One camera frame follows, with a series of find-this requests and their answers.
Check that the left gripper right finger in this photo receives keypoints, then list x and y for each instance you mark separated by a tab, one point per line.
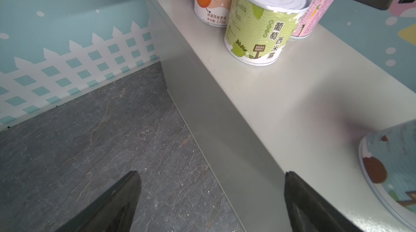
308	211

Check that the green label can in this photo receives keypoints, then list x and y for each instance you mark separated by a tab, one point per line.
258	30

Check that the beige metal cabinet counter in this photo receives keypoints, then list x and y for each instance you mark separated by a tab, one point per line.
305	113

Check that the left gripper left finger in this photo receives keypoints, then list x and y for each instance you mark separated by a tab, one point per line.
113	211

